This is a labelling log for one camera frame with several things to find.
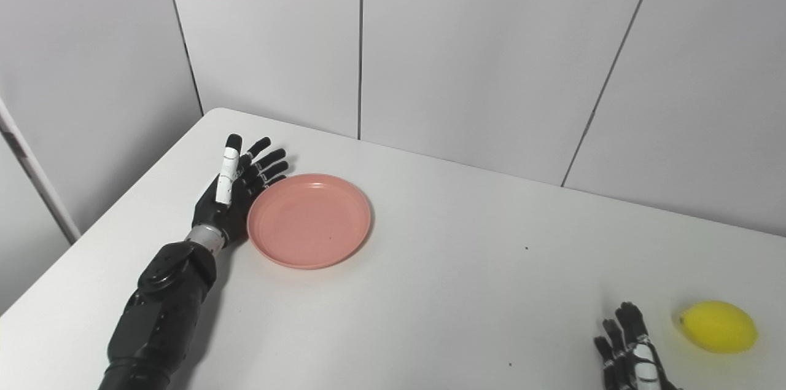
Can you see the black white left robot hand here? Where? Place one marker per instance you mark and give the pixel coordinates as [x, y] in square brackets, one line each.
[227, 199]

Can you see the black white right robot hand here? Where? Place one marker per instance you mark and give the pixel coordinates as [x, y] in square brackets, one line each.
[635, 359]

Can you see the pink round plate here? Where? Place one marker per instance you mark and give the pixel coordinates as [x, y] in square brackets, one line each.
[310, 221]

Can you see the yellow lemon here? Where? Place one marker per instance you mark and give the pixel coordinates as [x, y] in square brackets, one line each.
[718, 327]

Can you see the white partition post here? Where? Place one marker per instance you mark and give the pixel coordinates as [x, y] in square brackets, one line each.
[37, 184]

